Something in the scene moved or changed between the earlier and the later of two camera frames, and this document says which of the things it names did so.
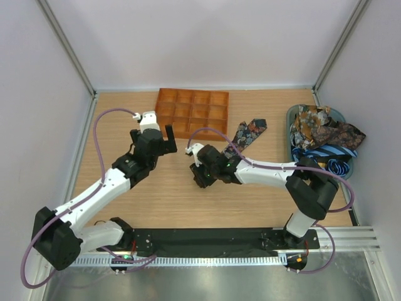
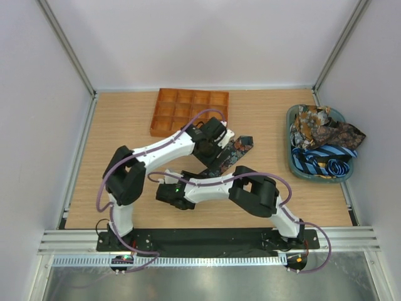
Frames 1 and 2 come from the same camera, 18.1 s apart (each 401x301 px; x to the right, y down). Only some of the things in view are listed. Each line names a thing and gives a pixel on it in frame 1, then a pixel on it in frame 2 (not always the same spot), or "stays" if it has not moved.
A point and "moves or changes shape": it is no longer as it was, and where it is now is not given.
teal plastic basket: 290,111 stays
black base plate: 212,242 stays
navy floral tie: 245,134 moves or changes shape
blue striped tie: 338,158 stays
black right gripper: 202,180 → 187,174
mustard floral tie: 307,118 stays
